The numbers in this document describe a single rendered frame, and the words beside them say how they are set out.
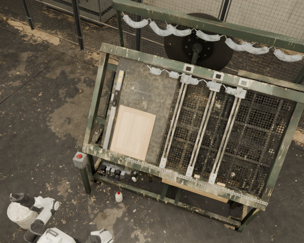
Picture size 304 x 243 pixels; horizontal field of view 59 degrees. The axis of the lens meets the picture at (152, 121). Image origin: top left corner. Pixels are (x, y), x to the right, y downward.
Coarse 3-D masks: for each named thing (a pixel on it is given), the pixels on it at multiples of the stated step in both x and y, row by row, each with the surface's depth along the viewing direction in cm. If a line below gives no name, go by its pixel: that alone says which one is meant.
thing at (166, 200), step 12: (96, 132) 353; (192, 132) 450; (204, 144) 362; (180, 156) 383; (96, 168) 387; (96, 180) 393; (108, 180) 376; (144, 192) 368; (168, 204) 367; (180, 204) 361; (240, 204) 355; (204, 216) 360; (216, 216) 353; (252, 216) 319; (240, 228) 351
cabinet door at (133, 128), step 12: (120, 108) 312; (132, 108) 309; (120, 120) 315; (132, 120) 312; (144, 120) 309; (120, 132) 318; (132, 132) 315; (144, 132) 312; (120, 144) 320; (132, 144) 317; (144, 144) 314; (132, 156) 320; (144, 156) 316
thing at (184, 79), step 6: (186, 66) 280; (192, 66) 279; (192, 72) 280; (186, 78) 270; (186, 84) 287; (180, 90) 289; (180, 96) 294; (180, 102) 291; (180, 108) 293; (174, 114) 295; (174, 120) 297; (174, 126) 297; (168, 132) 300; (174, 132) 303; (168, 138) 301; (168, 144) 306; (168, 150) 304; (162, 156) 306; (162, 162) 307
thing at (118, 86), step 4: (120, 76) 304; (120, 84) 305; (116, 88) 307; (120, 88) 307; (112, 108) 312; (116, 108) 315; (112, 112) 313; (112, 116) 314; (112, 120) 315; (108, 124) 317; (112, 124) 318; (108, 128) 318; (108, 132) 318; (108, 136) 319; (108, 140) 320; (104, 144) 322; (108, 144) 323; (104, 148) 323
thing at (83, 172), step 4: (84, 168) 330; (80, 172) 335; (84, 172) 334; (84, 176) 340; (84, 180) 349; (88, 180) 357; (84, 184) 359; (88, 184) 362; (84, 188) 369; (88, 188) 366; (88, 192) 375
